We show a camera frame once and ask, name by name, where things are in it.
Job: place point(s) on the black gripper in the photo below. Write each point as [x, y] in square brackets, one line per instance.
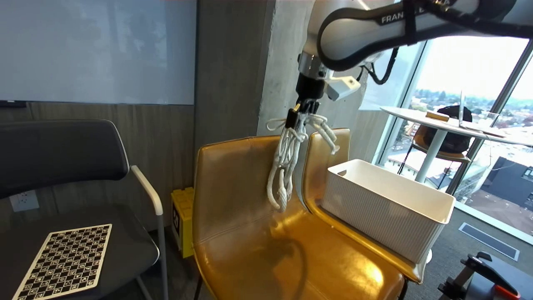
[309, 92]

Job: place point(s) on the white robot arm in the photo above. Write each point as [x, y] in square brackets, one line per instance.
[344, 33]

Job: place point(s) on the white plastic basket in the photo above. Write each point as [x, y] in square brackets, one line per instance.
[400, 213]

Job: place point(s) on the mustard yellow far chair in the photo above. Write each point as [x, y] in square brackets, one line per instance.
[314, 187]

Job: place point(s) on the mustard yellow chair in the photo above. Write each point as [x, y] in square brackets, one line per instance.
[314, 187]
[247, 250]

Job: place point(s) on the white round table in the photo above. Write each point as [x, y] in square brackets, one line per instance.
[452, 125]

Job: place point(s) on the mustard yellow near chair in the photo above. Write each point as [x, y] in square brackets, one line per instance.
[247, 250]

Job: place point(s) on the yellow box on floor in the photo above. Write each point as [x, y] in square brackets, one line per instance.
[182, 200]

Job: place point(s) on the brown chair by window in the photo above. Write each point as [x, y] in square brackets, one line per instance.
[454, 145]

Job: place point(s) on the black red clamp tool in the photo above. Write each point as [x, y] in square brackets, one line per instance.
[485, 277]

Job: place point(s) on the dark grey armchair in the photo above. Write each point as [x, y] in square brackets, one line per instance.
[44, 153]

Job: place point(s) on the white perforated mat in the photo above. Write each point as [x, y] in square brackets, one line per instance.
[67, 262]

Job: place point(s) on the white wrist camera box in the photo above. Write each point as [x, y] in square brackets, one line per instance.
[340, 87]

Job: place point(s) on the whiteboard on wall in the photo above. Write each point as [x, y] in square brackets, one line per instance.
[99, 50]

